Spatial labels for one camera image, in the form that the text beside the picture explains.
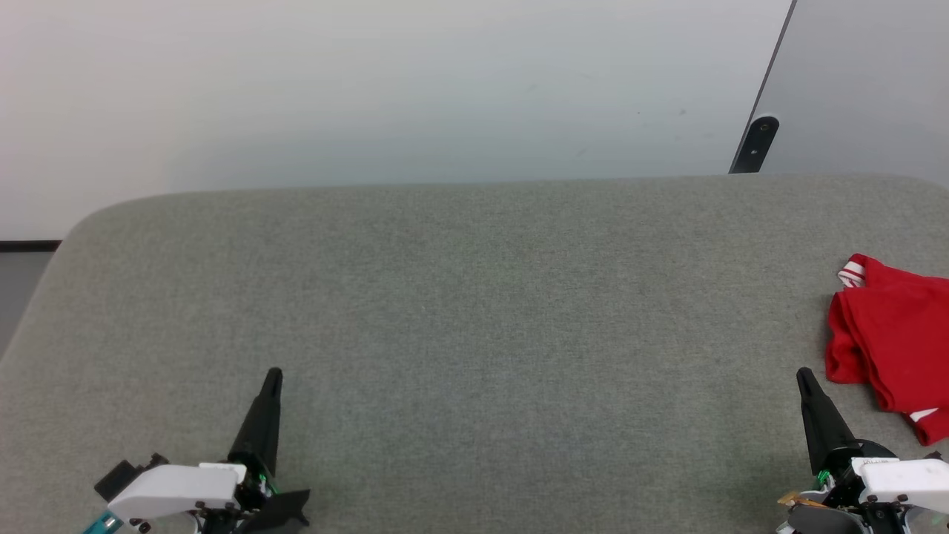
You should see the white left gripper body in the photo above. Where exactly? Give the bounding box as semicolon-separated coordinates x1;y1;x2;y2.
108;464;311;534

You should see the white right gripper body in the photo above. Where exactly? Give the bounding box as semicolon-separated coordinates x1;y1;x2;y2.
776;439;949;534

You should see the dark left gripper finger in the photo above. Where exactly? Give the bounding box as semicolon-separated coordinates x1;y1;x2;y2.
228;368;284;476

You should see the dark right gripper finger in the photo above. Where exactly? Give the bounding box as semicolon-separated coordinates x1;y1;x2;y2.
797;368;858;476

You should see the red white basketball jersey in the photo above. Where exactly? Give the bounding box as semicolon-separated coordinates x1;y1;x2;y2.
824;254;949;447

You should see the grey fabric sofa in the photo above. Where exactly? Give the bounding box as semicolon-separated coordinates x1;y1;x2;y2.
0;173;949;534

